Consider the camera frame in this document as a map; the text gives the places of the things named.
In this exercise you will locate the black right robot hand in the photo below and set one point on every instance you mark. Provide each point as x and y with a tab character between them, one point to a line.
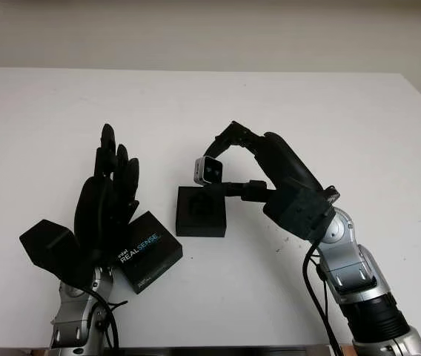
288	163

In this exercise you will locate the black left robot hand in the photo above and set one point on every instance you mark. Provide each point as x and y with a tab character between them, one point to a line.
99	219

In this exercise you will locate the black RealSense box lid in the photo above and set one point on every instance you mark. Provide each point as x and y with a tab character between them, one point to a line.
151	252

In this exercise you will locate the small silver depth camera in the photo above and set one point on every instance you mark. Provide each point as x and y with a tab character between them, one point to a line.
210	171

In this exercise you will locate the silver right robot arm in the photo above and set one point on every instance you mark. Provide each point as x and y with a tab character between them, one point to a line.
355	267

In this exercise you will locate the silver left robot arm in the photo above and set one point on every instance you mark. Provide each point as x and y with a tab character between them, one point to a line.
73	319

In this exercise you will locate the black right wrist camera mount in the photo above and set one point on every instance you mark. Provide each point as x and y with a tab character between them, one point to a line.
299	211

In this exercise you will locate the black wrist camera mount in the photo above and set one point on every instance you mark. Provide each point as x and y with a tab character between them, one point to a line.
47	244
299	211

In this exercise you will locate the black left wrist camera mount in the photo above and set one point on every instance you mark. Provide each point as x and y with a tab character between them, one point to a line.
47	244

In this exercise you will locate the black camera box base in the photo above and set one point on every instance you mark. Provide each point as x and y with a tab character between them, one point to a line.
195	228

